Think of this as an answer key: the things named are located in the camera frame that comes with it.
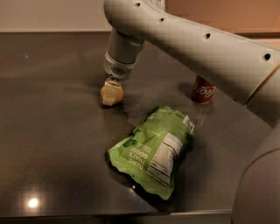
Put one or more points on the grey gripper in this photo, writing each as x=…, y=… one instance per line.
x=119, y=68

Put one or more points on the orange fruit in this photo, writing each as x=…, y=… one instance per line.
x=111, y=95

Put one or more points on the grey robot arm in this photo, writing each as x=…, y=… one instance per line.
x=243, y=69

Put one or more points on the green snack bag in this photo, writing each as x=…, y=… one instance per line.
x=149, y=154

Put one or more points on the red soda can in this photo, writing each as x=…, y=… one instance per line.
x=202, y=91

